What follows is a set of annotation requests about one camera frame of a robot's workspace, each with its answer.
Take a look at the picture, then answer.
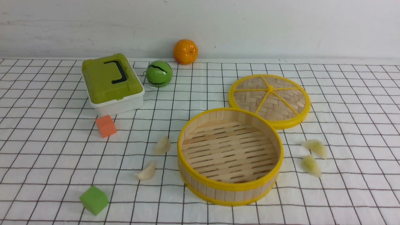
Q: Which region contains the white dumpling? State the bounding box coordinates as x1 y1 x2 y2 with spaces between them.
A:
153 136 171 155
134 161 156 181

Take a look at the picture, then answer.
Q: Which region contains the greenish dumpling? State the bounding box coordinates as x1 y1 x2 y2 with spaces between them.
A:
301 155 322 178
302 139 327 159

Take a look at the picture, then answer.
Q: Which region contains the bamboo steamer tray yellow rim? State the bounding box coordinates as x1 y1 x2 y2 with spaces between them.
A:
177 108 284 206

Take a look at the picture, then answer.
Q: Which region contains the bamboo steamer lid yellow rim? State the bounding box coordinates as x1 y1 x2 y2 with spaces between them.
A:
228 74 311 130

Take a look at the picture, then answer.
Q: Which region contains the green toy ball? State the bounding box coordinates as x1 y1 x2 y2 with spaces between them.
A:
146 60 173 87

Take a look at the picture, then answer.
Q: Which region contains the orange toy fruit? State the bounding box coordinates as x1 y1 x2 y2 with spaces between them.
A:
173 39 198 65

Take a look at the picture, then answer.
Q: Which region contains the green lid white storage box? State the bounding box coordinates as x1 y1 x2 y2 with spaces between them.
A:
81 53 145 117

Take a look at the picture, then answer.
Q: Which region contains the orange foam cube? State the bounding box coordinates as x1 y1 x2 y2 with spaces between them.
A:
95 114 117 138

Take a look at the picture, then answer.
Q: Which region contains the green foam cube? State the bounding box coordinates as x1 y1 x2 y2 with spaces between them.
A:
79 185 109 216

